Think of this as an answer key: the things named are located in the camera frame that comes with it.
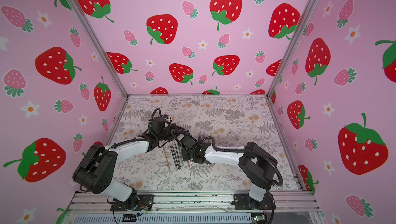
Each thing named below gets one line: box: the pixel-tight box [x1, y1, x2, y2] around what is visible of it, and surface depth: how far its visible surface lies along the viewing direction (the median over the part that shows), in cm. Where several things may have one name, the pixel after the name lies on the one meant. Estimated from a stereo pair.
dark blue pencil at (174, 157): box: [170, 145, 178, 169], surface depth 92 cm
